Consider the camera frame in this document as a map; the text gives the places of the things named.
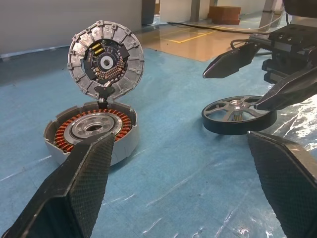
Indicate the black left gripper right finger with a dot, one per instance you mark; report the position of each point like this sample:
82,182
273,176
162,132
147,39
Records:
289,188

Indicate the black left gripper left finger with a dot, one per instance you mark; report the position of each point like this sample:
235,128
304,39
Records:
71,188

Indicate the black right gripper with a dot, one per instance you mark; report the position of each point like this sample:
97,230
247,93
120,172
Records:
289,47

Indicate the black spoked rotor wheel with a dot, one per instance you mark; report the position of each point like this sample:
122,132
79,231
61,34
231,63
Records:
223,126

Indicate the motor stator with copper windings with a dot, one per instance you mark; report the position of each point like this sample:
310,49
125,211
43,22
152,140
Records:
84,127

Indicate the silver motor cover circuit board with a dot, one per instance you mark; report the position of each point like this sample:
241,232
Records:
81,49

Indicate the clear plastic tube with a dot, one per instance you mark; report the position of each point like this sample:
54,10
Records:
235,26

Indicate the brown box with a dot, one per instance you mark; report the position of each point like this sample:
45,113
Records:
224,15

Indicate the white partition panel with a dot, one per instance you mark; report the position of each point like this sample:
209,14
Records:
62,24

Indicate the grey aluminium post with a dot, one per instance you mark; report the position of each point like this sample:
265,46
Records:
200,10
271,12

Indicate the dark post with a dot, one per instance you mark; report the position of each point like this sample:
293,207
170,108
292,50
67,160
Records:
151,12

